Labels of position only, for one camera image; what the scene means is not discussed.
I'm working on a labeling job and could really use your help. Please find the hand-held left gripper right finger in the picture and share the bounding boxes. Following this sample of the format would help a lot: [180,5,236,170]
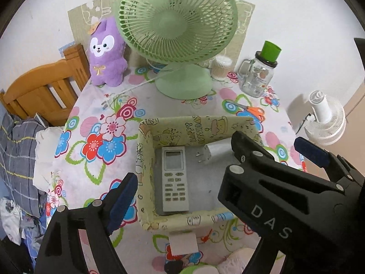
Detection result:
[246,238,288,274]

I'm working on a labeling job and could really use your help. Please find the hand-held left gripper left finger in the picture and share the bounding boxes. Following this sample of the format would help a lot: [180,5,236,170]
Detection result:
[34,173,138,274]

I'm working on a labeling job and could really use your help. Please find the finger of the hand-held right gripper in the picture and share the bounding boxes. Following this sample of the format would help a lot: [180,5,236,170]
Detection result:
[295,136,365,189]
[218,131,344,219]

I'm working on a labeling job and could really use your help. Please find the white charger plug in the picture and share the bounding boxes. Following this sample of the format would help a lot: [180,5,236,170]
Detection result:
[196,143,233,166]

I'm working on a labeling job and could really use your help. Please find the yellow patterned storage box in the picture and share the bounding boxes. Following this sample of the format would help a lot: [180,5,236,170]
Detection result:
[136,116,264,232]

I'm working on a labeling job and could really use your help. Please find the white clip fan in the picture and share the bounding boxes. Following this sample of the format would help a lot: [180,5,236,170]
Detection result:
[304,90,347,146]

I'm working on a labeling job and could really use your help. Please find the white remote control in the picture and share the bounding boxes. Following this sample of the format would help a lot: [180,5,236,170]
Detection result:
[162,146,190,212]

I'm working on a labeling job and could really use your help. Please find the glass mug jar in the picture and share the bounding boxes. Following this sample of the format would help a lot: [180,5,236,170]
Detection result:
[238,51,278,97]

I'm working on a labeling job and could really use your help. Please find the light green plastic lid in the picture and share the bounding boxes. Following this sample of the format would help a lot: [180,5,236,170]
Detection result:
[181,265,219,274]

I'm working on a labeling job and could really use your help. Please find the small white container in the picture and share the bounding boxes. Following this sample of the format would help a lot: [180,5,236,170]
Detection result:
[169,232,198,256]

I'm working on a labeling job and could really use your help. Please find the clear cotton swab container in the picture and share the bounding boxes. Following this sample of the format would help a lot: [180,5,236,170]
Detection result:
[209,55,233,80]

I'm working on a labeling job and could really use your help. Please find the blue patterned cloth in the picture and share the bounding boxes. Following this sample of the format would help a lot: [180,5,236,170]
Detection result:
[20,214,47,263]

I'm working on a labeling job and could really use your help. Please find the green plastic cup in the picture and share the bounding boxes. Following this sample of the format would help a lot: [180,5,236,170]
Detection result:
[261,40,283,63]

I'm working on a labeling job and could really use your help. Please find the floral tablecloth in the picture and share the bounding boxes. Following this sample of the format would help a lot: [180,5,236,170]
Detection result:
[46,60,308,274]

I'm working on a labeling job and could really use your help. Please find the white printed cloth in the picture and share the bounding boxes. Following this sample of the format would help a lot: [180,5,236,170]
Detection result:
[0,197,24,246]

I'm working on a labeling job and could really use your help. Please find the grey plaid blanket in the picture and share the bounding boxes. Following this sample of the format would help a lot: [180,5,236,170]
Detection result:
[0,103,49,217]

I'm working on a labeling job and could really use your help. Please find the wooden bed headboard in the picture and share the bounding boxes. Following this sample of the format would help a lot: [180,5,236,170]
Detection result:
[0,44,92,127]

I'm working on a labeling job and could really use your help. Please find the purple plush toy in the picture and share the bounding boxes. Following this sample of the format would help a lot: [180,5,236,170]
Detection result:
[87,17,129,87]

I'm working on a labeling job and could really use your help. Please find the green desk fan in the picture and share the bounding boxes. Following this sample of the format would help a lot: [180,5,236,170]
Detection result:
[118,0,238,100]

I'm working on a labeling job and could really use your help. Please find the blue paper piece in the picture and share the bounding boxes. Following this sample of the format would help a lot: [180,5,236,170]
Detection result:
[58,41,77,58]

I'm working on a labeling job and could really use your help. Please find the black clip fan cable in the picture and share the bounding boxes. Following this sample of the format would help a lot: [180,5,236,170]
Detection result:
[295,113,314,134]

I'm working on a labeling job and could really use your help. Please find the orange-handled scissors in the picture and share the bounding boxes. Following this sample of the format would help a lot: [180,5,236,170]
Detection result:
[229,100,266,122]

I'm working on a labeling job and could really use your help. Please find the white fan power cable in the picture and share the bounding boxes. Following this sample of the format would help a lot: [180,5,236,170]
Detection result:
[101,63,172,109]

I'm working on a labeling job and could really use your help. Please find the beige patterned wall sheet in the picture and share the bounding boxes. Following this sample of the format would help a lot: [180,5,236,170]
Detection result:
[68,0,256,72]

